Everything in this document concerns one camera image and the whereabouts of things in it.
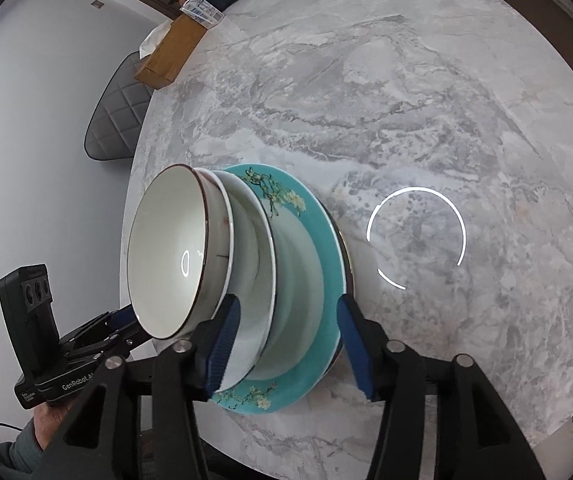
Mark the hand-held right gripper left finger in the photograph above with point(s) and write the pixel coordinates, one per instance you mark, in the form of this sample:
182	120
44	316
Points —
224	345

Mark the small white bowl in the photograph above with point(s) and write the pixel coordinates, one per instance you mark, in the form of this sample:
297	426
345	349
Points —
249	230

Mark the person's left forearm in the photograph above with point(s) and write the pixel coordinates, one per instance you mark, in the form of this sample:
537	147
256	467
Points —
16	455

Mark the wall light switch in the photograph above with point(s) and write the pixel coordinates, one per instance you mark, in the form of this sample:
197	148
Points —
97	4

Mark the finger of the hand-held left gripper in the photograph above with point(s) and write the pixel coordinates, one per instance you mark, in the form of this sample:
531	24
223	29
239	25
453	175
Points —
126	340
121	316

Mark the wooden tissue box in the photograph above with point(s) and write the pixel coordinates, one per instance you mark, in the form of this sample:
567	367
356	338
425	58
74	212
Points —
166	60

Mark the small white blue carton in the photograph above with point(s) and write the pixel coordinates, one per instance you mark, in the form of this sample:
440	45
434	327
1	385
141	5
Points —
201	9

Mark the grey quilted chair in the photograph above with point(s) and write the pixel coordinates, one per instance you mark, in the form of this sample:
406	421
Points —
111	115

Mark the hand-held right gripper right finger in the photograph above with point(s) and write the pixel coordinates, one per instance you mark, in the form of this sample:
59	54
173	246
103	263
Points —
354	340

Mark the grey gradient plate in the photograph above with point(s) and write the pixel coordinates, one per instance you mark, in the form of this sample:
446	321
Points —
349	265

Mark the red-rimmed floral bowl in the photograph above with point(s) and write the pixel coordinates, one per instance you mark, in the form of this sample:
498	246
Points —
166	250

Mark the white tissue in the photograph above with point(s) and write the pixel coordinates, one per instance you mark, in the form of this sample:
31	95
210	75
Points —
154	37

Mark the person's left hand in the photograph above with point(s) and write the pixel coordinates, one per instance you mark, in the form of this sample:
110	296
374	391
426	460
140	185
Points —
51	425

